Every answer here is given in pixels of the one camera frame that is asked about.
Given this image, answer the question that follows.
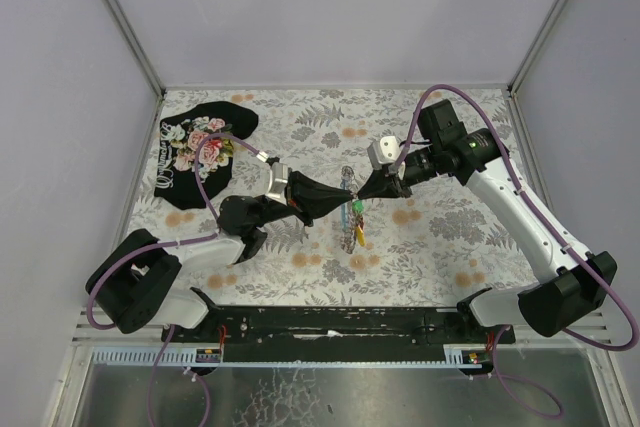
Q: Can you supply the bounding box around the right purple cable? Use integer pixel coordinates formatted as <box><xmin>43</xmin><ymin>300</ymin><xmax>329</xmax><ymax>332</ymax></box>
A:
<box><xmin>394</xmin><ymin>84</ymin><xmax>640</xmax><ymax>417</ymax></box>

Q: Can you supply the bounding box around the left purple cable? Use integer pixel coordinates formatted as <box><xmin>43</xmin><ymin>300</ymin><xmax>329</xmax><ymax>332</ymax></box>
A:
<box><xmin>86</xmin><ymin>132</ymin><xmax>271</xmax><ymax>329</ymax></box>

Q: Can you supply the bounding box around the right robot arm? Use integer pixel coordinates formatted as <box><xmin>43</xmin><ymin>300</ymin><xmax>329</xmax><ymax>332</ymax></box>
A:
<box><xmin>358</xmin><ymin>100</ymin><xmax>617</xmax><ymax>337</ymax></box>

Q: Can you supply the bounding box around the white cable duct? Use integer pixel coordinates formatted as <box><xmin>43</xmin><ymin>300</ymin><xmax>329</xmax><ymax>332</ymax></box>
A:
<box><xmin>91</xmin><ymin>347</ymin><xmax>487</xmax><ymax>370</ymax></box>

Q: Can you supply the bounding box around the purple cable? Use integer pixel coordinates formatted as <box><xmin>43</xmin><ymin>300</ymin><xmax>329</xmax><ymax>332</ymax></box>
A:
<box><xmin>86</xmin><ymin>132</ymin><xmax>271</xmax><ymax>329</ymax></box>
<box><xmin>394</xmin><ymin>84</ymin><xmax>640</xmax><ymax>417</ymax></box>

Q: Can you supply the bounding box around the black floral cloth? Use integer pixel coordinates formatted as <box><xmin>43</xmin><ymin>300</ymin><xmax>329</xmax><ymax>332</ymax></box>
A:
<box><xmin>154</xmin><ymin>101</ymin><xmax>259</xmax><ymax>210</ymax></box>

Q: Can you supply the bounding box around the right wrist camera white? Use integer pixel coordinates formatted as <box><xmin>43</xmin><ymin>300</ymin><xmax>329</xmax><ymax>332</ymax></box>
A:
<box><xmin>367</xmin><ymin>136</ymin><xmax>401</xmax><ymax>170</ymax></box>

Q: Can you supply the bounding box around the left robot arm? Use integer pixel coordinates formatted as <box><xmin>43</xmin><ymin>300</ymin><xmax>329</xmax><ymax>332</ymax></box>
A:
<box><xmin>85</xmin><ymin>171</ymin><xmax>354</xmax><ymax>334</ymax></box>

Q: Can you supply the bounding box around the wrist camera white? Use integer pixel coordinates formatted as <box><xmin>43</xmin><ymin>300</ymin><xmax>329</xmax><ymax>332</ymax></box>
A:
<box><xmin>256</xmin><ymin>151</ymin><xmax>291</xmax><ymax>205</ymax></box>
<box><xmin>367</xmin><ymin>136</ymin><xmax>401</xmax><ymax>170</ymax></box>

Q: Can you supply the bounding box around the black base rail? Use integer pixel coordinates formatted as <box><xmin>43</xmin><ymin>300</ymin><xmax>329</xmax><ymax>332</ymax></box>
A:
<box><xmin>171</xmin><ymin>306</ymin><xmax>499</xmax><ymax>358</ymax></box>

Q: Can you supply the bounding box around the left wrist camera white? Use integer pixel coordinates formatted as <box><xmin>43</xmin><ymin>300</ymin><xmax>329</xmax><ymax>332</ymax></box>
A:
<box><xmin>256</xmin><ymin>151</ymin><xmax>291</xmax><ymax>205</ymax></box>

